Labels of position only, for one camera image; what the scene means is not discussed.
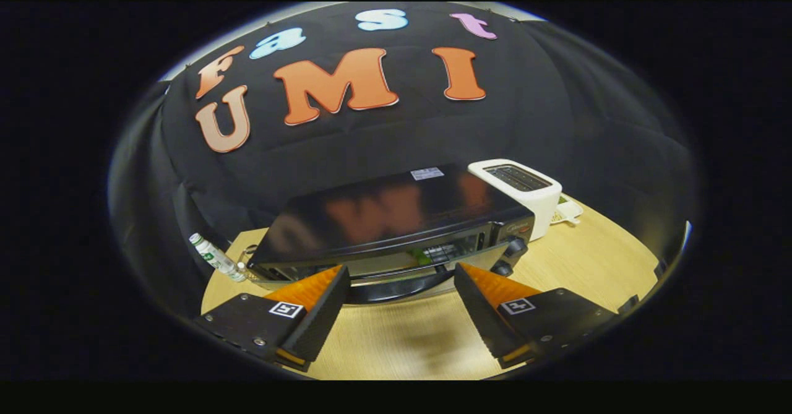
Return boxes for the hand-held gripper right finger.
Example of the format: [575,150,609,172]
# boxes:
[453,262,618,370]

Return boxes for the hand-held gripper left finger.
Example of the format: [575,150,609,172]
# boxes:
[193,264,351,373]

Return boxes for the black toaster oven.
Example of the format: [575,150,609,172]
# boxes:
[246,163,537,306]

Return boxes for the white pop-up toaster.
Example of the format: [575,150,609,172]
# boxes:
[467,158,564,242]

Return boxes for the white bottle with green label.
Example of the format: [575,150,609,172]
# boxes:
[188,233,248,283]

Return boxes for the white divided snack dish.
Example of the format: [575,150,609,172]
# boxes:
[549,196,585,226]

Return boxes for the metal wire rack basket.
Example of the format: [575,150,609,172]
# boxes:
[235,244,268,282]

